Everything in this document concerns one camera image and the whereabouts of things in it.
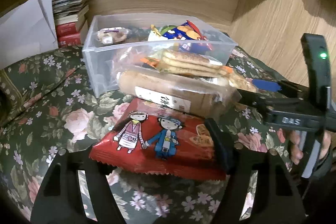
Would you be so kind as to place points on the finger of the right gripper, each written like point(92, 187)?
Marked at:
point(262, 102)
point(284, 87)

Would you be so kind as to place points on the gold snack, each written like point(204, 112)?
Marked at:
point(155, 35)

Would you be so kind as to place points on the green jelly cup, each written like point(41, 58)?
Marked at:
point(166, 28)

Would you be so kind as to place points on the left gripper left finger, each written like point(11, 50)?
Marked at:
point(59, 197)

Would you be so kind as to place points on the golden pastry packet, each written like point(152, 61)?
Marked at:
point(239, 82)

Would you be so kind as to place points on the biscuit packet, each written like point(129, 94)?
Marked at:
point(187, 64)

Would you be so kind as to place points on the red cartoon snack packet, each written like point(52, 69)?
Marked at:
point(153, 139)

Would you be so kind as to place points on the floral dark green tablecloth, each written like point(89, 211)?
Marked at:
point(52, 106)

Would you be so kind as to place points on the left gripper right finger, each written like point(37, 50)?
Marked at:
point(276, 200)

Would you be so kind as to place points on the purple cracker packet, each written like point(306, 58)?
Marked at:
point(112, 35)

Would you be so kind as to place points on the blue snack bag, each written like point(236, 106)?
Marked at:
point(189, 36)

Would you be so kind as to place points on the white folded papers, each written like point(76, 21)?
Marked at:
point(26, 31)

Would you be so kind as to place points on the stack of books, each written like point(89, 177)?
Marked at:
point(70, 21)

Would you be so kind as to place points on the clear plastic storage box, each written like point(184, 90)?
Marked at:
point(102, 62)

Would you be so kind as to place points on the long bread roll packet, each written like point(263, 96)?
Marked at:
point(180, 93)

